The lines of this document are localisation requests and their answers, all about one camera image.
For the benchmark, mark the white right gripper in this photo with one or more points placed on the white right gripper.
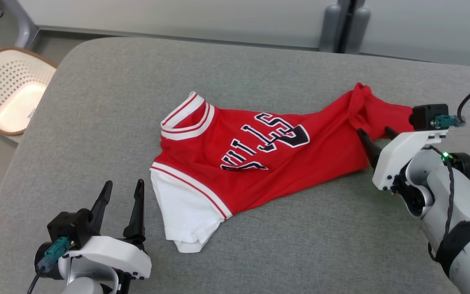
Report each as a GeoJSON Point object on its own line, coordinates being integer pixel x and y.
{"type": "Point", "coordinates": [398, 159]}

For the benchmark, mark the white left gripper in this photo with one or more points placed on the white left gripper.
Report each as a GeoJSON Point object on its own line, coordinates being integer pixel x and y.
{"type": "Point", "coordinates": [108, 253]}

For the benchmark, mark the red Bulls jersey white sleeves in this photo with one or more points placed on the red Bulls jersey white sleeves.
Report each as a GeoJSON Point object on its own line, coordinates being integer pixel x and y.
{"type": "Point", "coordinates": [300, 171]}

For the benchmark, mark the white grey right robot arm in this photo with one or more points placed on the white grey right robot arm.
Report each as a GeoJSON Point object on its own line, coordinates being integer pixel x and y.
{"type": "Point", "coordinates": [463, 204]}

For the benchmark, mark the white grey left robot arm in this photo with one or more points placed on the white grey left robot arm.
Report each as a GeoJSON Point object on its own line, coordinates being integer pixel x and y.
{"type": "Point", "coordinates": [84, 281]}

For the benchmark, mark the grey metal stand leg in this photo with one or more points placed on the grey metal stand leg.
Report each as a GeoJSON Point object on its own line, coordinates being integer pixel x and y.
{"type": "Point", "coordinates": [23, 24]}

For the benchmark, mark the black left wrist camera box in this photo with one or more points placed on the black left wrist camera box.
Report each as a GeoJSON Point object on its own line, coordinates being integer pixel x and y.
{"type": "Point", "coordinates": [69, 226]}

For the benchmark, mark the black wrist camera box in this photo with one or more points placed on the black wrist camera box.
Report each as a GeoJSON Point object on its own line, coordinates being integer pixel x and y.
{"type": "Point", "coordinates": [69, 226]}
{"type": "Point", "coordinates": [426, 116]}

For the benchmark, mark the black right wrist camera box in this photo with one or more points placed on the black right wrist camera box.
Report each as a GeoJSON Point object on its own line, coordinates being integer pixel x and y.
{"type": "Point", "coordinates": [426, 116]}

